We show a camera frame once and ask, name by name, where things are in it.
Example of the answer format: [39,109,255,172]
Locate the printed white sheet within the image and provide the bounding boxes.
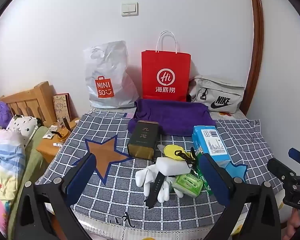
[72,106,285,240]

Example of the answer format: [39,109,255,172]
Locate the yellow plastic bag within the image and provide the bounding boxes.
[163,144,193,168]

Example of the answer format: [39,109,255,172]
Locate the purple plush toy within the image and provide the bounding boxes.
[0,102,13,127]

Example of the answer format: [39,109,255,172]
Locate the patterned book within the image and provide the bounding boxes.
[52,93,72,123]

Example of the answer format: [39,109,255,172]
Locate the grey waist bag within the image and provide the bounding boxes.
[189,75,245,114]

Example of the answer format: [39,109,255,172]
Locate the pastel printed quilt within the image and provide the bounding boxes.
[0,126,27,240]

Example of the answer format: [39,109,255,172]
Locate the wooden headboard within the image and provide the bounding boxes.
[0,81,57,128]

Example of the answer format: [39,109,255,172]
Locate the wooden bedside table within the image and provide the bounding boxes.
[36,117,80,164]

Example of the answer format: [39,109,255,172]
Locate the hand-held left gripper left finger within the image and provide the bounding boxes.
[12,153,98,240]

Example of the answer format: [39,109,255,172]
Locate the green bed sheet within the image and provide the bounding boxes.
[7,126,50,230]

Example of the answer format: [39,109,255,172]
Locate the white wall switch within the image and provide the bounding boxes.
[121,2,138,17]

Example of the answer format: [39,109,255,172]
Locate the white plastic shopping bag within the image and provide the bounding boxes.
[83,40,140,109]

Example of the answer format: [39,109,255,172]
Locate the grey checked blanket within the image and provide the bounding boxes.
[39,110,284,230]

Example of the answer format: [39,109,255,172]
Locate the dark green tea tin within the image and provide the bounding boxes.
[127,120,159,160]

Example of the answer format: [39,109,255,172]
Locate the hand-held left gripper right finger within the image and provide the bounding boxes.
[199,152,282,240]

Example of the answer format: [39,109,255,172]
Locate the person's right hand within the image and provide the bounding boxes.
[286,206,300,240]

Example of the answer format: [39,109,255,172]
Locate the purple towel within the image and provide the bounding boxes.
[128,99,217,137]

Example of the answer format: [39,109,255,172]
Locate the polka dot pillow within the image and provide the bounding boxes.
[6,115,40,137]

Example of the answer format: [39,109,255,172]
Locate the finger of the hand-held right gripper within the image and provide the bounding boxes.
[266,157,299,189]
[288,147,300,167]

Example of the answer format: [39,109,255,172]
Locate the white rectangular box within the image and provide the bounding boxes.
[155,157,192,178]

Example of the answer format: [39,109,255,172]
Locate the gold round stand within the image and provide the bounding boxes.
[50,121,71,142]

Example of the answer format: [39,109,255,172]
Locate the black watch strap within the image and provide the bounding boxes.
[143,172,167,207]

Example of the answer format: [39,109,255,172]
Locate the green tissue pack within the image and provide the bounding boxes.
[171,174,204,197]

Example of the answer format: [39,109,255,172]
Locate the brown wooden door frame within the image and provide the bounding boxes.
[247,0,265,120]

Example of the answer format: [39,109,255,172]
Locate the red paper bag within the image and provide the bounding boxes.
[141,31,192,103]

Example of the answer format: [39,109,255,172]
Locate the blue wet wipes pack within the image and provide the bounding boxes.
[191,125,232,170]

